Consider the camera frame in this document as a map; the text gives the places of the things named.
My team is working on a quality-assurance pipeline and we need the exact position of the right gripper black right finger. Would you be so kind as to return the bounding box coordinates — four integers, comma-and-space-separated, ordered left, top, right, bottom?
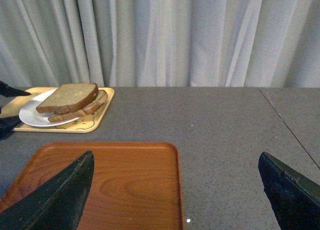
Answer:
258, 152, 320, 230

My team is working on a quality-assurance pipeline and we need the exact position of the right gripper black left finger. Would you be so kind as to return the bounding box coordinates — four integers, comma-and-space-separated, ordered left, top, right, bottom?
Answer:
0, 151, 95, 230

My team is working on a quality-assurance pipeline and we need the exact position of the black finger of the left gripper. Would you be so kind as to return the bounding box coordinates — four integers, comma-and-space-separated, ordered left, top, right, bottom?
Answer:
0, 115, 21, 139
0, 81, 31, 97

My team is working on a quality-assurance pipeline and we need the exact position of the white round plate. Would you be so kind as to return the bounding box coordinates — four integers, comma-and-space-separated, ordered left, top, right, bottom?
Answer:
18, 89, 79, 127

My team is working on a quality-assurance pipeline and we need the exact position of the cream bear print tray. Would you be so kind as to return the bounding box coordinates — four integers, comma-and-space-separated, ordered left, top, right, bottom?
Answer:
0, 87, 115, 133

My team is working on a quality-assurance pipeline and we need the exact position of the brown wooden tray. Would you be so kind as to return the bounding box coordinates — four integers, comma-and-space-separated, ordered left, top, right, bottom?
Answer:
0, 142, 185, 230

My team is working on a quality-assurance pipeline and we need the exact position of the grey pleated curtain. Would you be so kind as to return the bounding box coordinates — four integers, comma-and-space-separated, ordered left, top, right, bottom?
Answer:
0, 0, 320, 87

